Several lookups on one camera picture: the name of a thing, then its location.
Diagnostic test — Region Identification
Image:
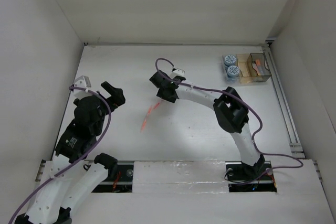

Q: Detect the orange thin pen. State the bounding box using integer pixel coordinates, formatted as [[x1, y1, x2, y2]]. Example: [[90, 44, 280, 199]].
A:
[[140, 105, 153, 132]]

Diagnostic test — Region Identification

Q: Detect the grey marker orange cap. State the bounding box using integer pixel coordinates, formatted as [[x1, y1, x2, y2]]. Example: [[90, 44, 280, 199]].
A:
[[255, 59, 265, 76]]

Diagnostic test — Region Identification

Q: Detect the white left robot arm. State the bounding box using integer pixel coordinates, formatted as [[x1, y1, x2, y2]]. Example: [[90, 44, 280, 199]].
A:
[[9, 81, 125, 223]]

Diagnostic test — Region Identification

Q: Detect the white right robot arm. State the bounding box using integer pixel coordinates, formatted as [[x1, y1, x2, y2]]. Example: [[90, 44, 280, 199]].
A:
[[150, 69, 265, 179]]

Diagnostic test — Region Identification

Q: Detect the clear plastic container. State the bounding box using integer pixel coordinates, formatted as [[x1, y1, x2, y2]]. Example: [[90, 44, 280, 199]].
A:
[[223, 54, 240, 83]]

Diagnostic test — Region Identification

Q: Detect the amber plastic container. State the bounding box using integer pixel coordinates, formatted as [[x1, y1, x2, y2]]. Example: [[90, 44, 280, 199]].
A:
[[236, 54, 259, 84]]

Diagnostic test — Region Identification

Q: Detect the white foam front board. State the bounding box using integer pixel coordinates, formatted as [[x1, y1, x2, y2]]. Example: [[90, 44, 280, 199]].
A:
[[132, 161, 229, 194]]

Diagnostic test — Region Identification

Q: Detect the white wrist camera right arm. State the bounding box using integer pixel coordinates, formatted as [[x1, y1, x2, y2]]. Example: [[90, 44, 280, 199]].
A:
[[171, 68, 185, 77]]

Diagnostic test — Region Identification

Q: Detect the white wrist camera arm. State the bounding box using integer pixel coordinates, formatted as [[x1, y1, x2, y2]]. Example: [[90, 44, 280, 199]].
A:
[[171, 68, 185, 77], [69, 76, 91, 99]]

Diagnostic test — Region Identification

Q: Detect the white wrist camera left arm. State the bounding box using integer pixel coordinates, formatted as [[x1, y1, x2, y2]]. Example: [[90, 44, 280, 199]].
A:
[[69, 76, 91, 99]]

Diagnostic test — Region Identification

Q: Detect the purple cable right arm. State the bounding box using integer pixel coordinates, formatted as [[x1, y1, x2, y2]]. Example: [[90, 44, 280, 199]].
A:
[[155, 58, 305, 185]]

